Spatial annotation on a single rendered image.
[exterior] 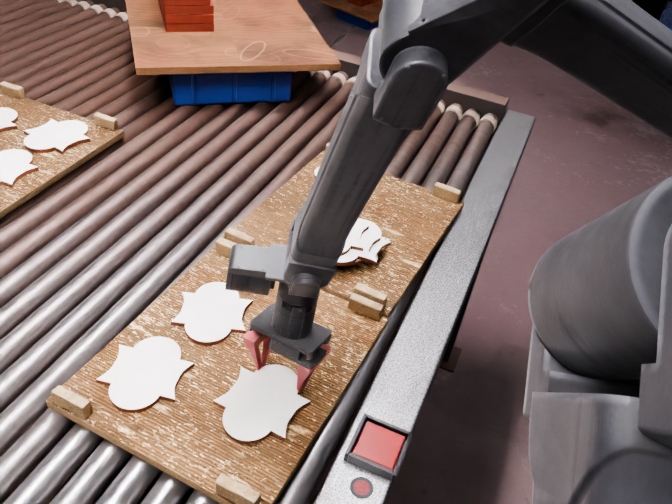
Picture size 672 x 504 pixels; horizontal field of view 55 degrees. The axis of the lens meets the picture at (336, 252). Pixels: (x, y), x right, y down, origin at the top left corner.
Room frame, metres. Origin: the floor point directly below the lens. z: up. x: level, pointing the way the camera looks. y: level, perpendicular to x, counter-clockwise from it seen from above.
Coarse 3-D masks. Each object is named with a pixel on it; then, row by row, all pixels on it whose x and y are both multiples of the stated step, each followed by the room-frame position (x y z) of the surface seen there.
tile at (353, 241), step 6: (354, 228) 0.96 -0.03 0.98; (360, 228) 0.96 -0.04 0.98; (366, 228) 0.97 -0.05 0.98; (354, 234) 0.94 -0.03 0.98; (360, 234) 0.94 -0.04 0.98; (348, 240) 0.92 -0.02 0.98; (354, 240) 0.92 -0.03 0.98; (348, 246) 0.90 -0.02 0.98; (354, 246) 0.90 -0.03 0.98; (360, 246) 0.91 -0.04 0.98; (342, 252) 0.88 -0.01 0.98
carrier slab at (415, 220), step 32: (320, 160) 1.25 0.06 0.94; (288, 192) 1.11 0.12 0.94; (384, 192) 1.16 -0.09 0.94; (416, 192) 1.17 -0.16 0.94; (256, 224) 0.98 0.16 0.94; (288, 224) 1.00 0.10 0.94; (384, 224) 1.04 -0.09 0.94; (416, 224) 1.06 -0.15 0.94; (448, 224) 1.07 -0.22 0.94; (384, 256) 0.94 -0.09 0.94; (416, 256) 0.95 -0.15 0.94; (352, 288) 0.84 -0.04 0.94; (384, 288) 0.85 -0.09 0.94
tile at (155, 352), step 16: (128, 352) 0.62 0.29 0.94; (144, 352) 0.62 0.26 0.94; (160, 352) 0.63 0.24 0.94; (176, 352) 0.63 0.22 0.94; (112, 368) 0.59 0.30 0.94; (128, 368) 0.59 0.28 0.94; (144, 368) 0.59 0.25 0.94; (160, 368) 0.60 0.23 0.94; (176, 368) 0.60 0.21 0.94; (112, 384) 0.56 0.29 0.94; (128, 384) 0.56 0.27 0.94; (144, 384) 0.57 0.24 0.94; (160, 384) 0.57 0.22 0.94; (176, 384) 0.58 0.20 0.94; (112, 400) 0.53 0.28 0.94; (128, 400) 0.53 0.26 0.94; (144, 400) 0.54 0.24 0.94
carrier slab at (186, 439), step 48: (192, 288) 0.78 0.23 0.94; (144, 336) 0.66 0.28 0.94; (240, 336) 0.69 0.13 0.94; (336, 336) 0.72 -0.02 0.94; (96, 384) 0.56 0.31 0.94; (192, 384) 0.58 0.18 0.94; (336, 384) 0.62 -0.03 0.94; (96, 432) 0.49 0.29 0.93; (144, 432) 0.49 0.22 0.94; (192, 432) 0.50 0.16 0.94; (288, 432) 0.53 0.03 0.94; (192, 480) 0.43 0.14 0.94; (240, 480) 0.44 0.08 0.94; (288, 480) 0.46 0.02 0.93
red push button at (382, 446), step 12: (372, 432) 0.55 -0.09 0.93; (384, 432) 0.55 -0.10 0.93; (360, 444) 0.53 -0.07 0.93; (372, 444) 0.53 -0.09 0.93; (384, 444) 0.53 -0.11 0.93; (396, 444) 0.54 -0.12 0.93; (360, 456) 0.51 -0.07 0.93; (372, 456) 0.51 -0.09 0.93; (384, 456) 0.51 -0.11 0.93; (396, 456) 0.52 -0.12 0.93
